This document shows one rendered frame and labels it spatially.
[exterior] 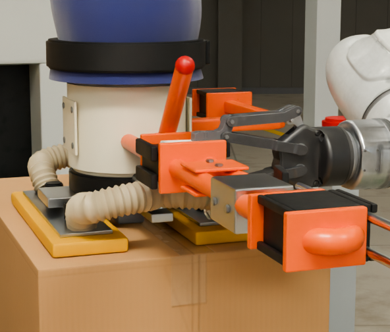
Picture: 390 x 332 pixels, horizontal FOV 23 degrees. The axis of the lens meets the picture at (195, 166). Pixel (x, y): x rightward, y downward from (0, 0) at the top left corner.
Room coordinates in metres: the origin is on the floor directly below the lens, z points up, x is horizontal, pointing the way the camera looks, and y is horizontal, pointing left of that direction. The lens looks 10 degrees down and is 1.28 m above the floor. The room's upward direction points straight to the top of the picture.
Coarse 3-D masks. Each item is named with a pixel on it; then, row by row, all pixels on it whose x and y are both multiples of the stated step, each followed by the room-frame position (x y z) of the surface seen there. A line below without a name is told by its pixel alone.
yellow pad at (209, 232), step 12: (180, 216) 1.31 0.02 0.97; (192, 216) 1.29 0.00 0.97; (204, 216) 1.29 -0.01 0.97; (180, 228) 1.28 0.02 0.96; (192, 228) 1.25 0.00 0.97; (204, 228) 1.24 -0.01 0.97; (216, 228) 1.24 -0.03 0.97; (192, 240) 1.23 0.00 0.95; (204, 240) 1.23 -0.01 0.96; (216, 240) 1.23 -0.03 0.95; (228, 240) 1.24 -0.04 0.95; (240, 240) 1.25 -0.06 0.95
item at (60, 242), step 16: (16, 192) 1.47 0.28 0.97; (32, 192) 1.45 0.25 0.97; (16, 208) 1.43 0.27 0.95; (32, 208) 1.36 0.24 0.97; (48, 208) 1.34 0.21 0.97; (64, 208) 1.27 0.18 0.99; (32, 224) 1.29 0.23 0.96; (48, 224) 1.26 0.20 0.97; (64, 224) 1.24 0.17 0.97; (48, 240) 1.19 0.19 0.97; (64, 240) 1.18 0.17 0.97; (80, 240) 1.18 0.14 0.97; (96, 240) 1.18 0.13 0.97; (112, 240) 1.19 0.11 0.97; (64, 256) 1.17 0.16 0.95
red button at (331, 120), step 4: (332, 116) 1.86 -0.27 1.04; (336, 116) 1.86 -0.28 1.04; (340, 116) 1.86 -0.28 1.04; (324, 120) 1.85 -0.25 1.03; (328, 120) 1.82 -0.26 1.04; (332, 120) 1.82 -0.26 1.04; (336, 120) 1.81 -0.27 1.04; (340, 120) 1.81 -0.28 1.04; (344, 120) 1.81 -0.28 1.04; (324, 124) 1.82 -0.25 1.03; (328, 124) 1.81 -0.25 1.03; (332, 124) 1.81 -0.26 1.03; (336, 124) 1.81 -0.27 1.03
